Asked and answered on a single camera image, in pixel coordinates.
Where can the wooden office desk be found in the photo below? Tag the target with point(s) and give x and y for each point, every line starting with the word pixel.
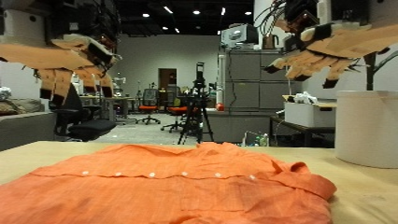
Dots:
pixel 120 99

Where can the green leafy plant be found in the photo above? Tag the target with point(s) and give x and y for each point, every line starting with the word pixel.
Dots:
pixel 371 73

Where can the brown sofa cushion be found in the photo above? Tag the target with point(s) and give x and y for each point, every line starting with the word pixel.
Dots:
pixel 21 106

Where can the orange seat office chair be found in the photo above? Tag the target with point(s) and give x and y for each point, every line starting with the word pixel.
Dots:
pixel 178 109
pixel 148 108

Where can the copper kettle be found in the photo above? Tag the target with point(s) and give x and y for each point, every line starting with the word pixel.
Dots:
pixel 269 42

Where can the brown door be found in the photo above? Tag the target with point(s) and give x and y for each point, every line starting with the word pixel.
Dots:
pixel 167 79

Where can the grey metal cabinet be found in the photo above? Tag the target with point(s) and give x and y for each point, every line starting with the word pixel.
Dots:
pixel 249 90

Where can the white cardboard box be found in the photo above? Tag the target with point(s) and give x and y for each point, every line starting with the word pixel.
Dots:
pixel 309 115

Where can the black camera tripod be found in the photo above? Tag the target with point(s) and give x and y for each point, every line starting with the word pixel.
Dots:
pixel 200 109

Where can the grey box appliance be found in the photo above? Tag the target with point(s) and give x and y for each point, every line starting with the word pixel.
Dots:
pixel 239 35

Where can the orange button-up shirt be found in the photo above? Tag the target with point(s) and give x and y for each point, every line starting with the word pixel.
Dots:
pixel 166 193

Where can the red ball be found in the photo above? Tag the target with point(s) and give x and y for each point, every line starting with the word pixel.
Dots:
pixel 220 107

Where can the dark side table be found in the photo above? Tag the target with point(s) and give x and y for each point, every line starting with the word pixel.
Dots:
pixel 303 128

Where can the grey low counter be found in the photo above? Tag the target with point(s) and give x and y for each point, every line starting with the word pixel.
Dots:
pixel 236 127

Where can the white round planter pot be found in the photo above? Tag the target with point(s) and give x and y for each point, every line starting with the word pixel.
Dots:
pixel 367 130

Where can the black office chair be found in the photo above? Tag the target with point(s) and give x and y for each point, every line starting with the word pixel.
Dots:
pixel 90 127

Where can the white crumpled bag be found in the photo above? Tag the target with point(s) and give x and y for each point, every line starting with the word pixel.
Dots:
pixel 307 98

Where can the grey sofa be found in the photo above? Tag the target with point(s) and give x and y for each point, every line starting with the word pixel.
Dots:
pixel 25 130

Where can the green bottles pack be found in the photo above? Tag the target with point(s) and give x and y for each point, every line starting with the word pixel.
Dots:
pixel 259 140

